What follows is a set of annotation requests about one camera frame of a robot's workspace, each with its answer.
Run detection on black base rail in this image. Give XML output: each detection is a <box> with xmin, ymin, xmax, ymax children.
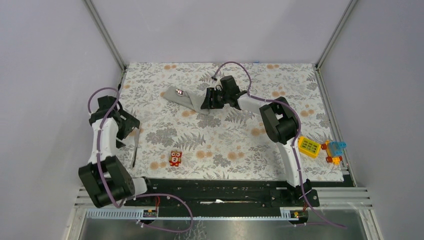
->
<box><xmin>124</xmin><ymin>178</ymin><xmax>321</xmax><ymax>219</ymax></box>

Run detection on yellow green toy window block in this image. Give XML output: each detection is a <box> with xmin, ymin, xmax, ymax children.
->
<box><xmin>298</xmin><ymin>136</ymin><xmax>321</xmax><ymax>159</ymax></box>

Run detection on floral patterned tablecloth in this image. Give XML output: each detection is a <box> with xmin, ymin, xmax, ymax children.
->
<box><xmin>117</xmin><ymin>62</ymin><xmax>333</xmax><ymax>181</ymax></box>

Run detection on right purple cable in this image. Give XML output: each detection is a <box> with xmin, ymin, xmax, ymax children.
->
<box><xmin>211</xmin><ymin>61</ymin><xmax>348</xmax><ymax>230</ymax></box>

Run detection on red owl toy block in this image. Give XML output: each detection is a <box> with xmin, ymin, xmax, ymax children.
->
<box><xmin>168</xmin><ymin>150</ymin><xmax>183</xmax><ymax>167</ymax></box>

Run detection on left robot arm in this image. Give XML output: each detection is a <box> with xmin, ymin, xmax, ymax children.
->
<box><xmin>78</xmin><ymin>96</ymin><xmax>155</xmax><ymax>208</ymax></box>

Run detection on grey cloth napkin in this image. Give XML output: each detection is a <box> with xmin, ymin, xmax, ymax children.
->
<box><xmin>163</xmin><ymin>86</ymin><xmax>210</xmax><ymax>115</ymax></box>

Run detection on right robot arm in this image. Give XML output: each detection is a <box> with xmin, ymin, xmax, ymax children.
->
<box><xmin>200</xmin><ymin>75</ymin><xmax>320</xmax><ymax>209</ymax></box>

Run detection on small colourful toy blocks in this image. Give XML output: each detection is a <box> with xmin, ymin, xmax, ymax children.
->
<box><xmin>320</xmin><ymin>140</ymin><xmax>347</xmax><ymax>165</ymax></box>

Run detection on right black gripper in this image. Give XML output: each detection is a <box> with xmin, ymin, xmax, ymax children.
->
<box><xmin>200</xmin><ymin>88</ymin><xmax>230</xmax><ymax>110</ymax></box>

